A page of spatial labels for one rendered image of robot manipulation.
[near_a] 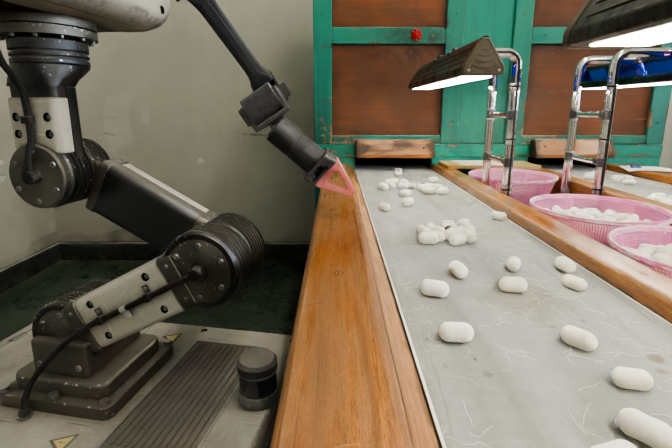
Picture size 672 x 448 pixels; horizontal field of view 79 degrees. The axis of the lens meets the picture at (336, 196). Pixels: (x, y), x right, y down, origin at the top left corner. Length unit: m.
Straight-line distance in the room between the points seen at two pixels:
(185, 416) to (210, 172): 2.04
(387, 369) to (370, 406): 0.05
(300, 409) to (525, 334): 0.27
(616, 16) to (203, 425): 0.76
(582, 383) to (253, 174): 2.36
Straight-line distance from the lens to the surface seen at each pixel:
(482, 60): 0.87
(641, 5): 0.44
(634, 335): 0.56
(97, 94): 2.94
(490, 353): 0.46
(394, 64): 1.64
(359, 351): 0.39
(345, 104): 1.62
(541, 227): 0.84
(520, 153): 1.77
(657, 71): 1.36
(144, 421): 0.83
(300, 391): 0.35
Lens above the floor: 0.98
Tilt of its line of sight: 12 degrees down
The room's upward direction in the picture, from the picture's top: straight up
